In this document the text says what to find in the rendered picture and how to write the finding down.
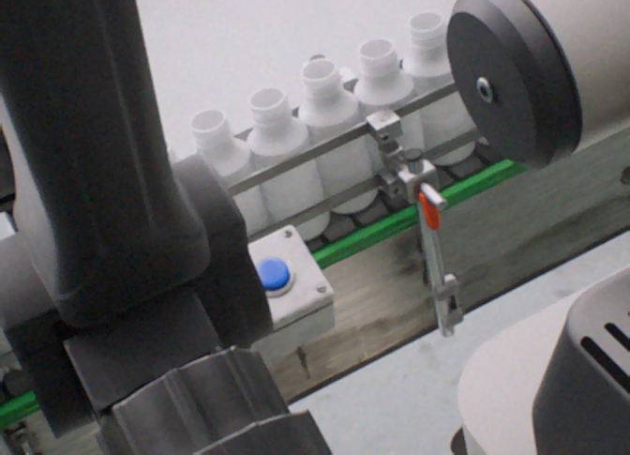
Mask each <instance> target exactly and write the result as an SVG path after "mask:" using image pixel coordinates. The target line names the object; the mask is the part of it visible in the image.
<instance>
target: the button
mask: <svg viewBox="0 0 630 455"><path fill-rule="evenodd" d="M256 268H257V271H258V273H259V275H260V279H261V282H262V286H263V289H264V290H268V291H276V290H278V289H281V288H282V287H284V286H285V285H286V284H287V283H288V281H289V279H290V272H289V268H288V266H287V265H286V264H285V263H284V262H283V261H282V260H280V259H278V258H268V259H264V260H262V261H260V262H259V263H258V265H257V266H256Z"/></svg>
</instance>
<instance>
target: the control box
mask: <svg viewBox="0 0 630 455"><path fill-rule="evenodd" d="M248 246H249V253H250V255H251V258H252V260H253V262H254V264H255V266H257V265H258V263H259V262H260V261H262V260H264V259H268V258H278V259H280V260H282V261H283V262H284V263H285V264H286V265H287V266H288V268H289V272H290V279H289V281H288V283H287V284H286V285H285V286H284V287H282V288H281V289H278V290H276V291H268V290H264V291H265V293H266V294H267V297H268V300H269V304H270V308H271V312H272V314H273V320H274V332H273V334H272V335H270V336H268V337H265V338H263V339H261V340H259V341H256V342H254V343H252V345H251V348H250V349H248V350H250V351H251V352H256V351H259V354H260V355H261V357H262V360H263V362H264V364H265V366H267V368H268V369H269V371H270V372H271V374H272V376H273V379H274V381H276V380H277V379H276V376H275V373H274V370H273V367H272V364H271V361H270V360H272V359H274V358H276V357H278V356H281V355H283V354H285V352H287V351H289V350H291V349H293V348H295V347H297V346H299V345H301V344H303V343H305V342H307V341H310V340H312V339H314V338H316V337H319V336H321V335H322V334H324V333H326V332H328V331H330V330H332V329H333V327H335V325H336V319H335V304H334V291H333V289H332V288H331V286H330V284H329V283H328V281H327V280H326V278H325V276H324V274H323V273H322V271H321V269H320V268H319V266H318V265H316V263H315V261H314V260H313V258H312V256H311V255H310V253H309V252H308V248H307V247H306V245H305V244H304V242H303V240H302V239H301V237H300V235H299V234H298V233H297V232H296V230H295V228H294V227H292V226H288V227H286V228H284V229H281V230H279V231H277V232H275V233H273V234H271V235H269V236H266V237H264V238H262V239H260V240H258V241H255V242H253V243H251V244H249V245H248Z"/></svg>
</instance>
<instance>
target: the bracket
mask: <svg viewBox="0 0 630 455"><path fill-rule="evenodd" d="M339 74H340V78H342V80H343V82H344V84H346V83H350V82H352V81H354V80H356V79H357V77H356V76H355V75H354V74H353V73H352V72H351V70H350V69H349V68H348V67H345V68H340V69H339ZM366 120H367V122H368V124H369V129H370V135H371V136H372V137H373V138H374V139H375V141H376V142H377V143H378V144H379V145H378V151H379V156H380V160H381V162H382V163H383V164H384V165H385V166H386V167H385V168H383V169H381V170H380V171H378V175H379V177H380V179H381V183H382V185H381V188H382V189H383V190H384V191H385V192H386V193H387V194H388V195H389V196H390V197H391V198H394V197H396V196H398V195H399V194H402V195H403V197H404V198H405V200H406V201H407V202H408V203H410V204H414V208H415V213H416V217H417V218H418V222H419V228H420V232H419V233H418V234H419V239H420V244H421V249H422V253H423V254H425V258H426V261H425V262H424V264H425V270H426V274H427V286H428V289H429V291H430V292H431V294H432V296H433V302H434V307H435V310H434V311H433V315H434V318H435V320H436V322H437V324H438V327H439V332H441V335H442V336H443V337H445V338H450V337H452V336H453V335H454V334H455V326H456V325H457V324H459V323H461V322H462V321H463V316H462V314H465V313H466V311H465V309H463V307H462V306H461V305H458V294H457V292H458V285H459V279H458V277H457V275H456V274H454V275H452V274H451V272H450V271H448V270H447V271H446V270H445V269H444V268H443V259H441V254H440V248H439V243H438V237H437V233H436V230H437V229H438V228H439V223H440V219H439V211H441V210H445V208H446V207H447V205H448V203H447V201H446V200H445V198H444V197H443V196H442V195H441V194H440V193H439V192H438V191H437V190H439V183H438V178H437V172H436V168H435V167H434V166H433V165H432V164H431V163H430V162H429V161H428V160H426V159H425V160H424V159H423V152H422V150H420V149H416V148H413V149H409V150H408V151H406V152H405V151H404V148H403V146H402V145H401V144H400V143H399V142H398V141H397V140H396V138H397V137H399V136H401V135H403V131H402V126H401V121H400V118H399V117H398V116H397V115H396V114H395V113H394V112H393V111H391V110H390V109H389V108H386V109H383V110H381V111H379V112H377V113H375V114H373V115H370V116H367V117H366ZM449 296H450V297H451V299H450V298H449ZM9 438H10V440H11V441H12V443H13V445H14V447H16V448H17V449H18V451H19V452H20V454H21V455H23V454H24V453H25V455H33V449H34V448H36V447H38V445H36V443H35V441H34V439H33V437H32V435H31V433H30V432H29V430H28V429H27V427H26V426H25V427H23V428H21V429H19V430H17V431H16V432H12V433H10V434H9ZM0 455H13V454H12V452H11V450H10V449H9V447H8V445H7V443H6V441H5V439H4V438H3V436H2V434H1V433H0Z"/></svg>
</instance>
